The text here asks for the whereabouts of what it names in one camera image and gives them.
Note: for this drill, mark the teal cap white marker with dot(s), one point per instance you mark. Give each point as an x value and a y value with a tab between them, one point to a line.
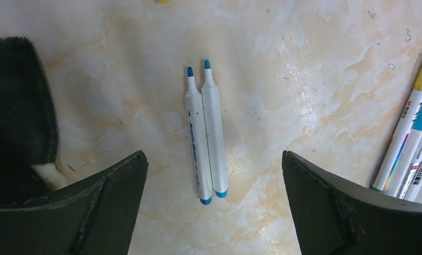
214	133

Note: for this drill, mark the red cap white marker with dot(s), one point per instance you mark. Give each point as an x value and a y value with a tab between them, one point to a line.
414	177

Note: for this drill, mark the purple cap white marker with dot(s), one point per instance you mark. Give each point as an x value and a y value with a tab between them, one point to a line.
200	152

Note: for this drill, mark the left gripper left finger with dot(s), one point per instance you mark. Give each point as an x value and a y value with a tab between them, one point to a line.
95	215

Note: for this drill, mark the orange cap white marker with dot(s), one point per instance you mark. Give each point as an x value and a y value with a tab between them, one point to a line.
405	123

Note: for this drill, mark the light blue cap marker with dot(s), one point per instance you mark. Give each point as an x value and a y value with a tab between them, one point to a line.
408	161

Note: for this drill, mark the black floral blanket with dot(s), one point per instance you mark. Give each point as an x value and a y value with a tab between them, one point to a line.
28	125

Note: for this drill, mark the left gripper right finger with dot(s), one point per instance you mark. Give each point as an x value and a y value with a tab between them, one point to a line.
333	215

